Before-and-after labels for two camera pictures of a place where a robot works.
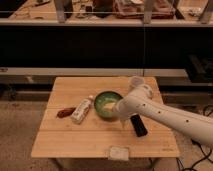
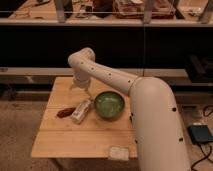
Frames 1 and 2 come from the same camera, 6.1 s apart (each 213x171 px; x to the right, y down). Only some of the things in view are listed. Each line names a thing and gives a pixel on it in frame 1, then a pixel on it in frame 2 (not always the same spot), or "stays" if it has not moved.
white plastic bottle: (81, 110) stays
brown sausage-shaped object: (65, 112) stays
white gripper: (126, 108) -> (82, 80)
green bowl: (106, 105) stays
